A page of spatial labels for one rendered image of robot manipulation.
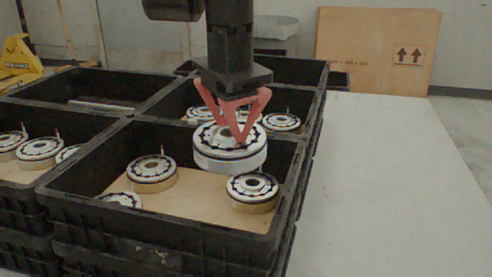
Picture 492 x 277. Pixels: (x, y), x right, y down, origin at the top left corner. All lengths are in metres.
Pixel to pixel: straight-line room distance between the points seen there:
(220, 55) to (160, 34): 3.65
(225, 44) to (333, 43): 3.11
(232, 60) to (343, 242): 0.54
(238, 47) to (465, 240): 0.70
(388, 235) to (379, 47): 2.79
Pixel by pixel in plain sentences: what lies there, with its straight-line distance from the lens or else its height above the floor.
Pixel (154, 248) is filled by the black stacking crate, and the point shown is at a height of 0.86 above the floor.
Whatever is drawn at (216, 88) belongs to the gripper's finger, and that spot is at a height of 1.12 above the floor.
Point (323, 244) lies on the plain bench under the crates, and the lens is 0.84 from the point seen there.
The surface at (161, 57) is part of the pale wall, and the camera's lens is 4.15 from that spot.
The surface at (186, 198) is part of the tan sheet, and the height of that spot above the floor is 0.83.
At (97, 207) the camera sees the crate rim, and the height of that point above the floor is 0.93.
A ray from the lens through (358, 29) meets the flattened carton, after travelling 3.54.
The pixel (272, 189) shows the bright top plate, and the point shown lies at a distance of 0.71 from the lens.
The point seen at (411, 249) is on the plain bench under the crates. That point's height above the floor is 0.70.
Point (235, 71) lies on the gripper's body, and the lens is 0.44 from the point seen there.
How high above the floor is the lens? 1.27
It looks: 28 degrees down
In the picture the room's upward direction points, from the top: straight up
